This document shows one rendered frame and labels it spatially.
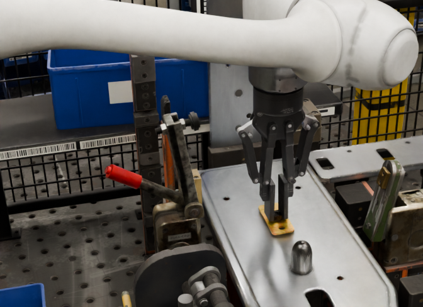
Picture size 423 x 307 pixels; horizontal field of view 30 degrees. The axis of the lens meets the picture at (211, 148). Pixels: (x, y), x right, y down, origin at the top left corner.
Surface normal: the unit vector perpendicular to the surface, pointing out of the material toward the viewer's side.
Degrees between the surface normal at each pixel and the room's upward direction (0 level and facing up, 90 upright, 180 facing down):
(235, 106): 90
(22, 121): 0
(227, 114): 90
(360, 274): 0
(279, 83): 90
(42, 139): 0
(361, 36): 54
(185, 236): 90
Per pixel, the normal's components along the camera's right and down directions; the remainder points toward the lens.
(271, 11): -0.75, 0.16
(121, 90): 0.14, 0.48
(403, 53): 0.68, 0.38
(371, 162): -0.03, -0.87
